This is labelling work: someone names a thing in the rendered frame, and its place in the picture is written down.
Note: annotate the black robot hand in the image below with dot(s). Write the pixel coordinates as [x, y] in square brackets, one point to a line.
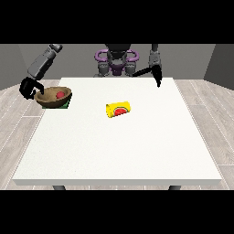
[28, 87]
[154, 73]

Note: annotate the brown wooden bowl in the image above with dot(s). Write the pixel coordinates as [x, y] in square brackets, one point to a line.
[51, 99]

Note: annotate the small red ball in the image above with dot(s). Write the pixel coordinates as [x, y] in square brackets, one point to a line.
[60, 94]

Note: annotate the green square pad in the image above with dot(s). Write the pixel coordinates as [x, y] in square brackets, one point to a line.
[65, 104]

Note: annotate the grey robot trunk purple rings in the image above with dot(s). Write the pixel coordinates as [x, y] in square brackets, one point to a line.
[116, 65]

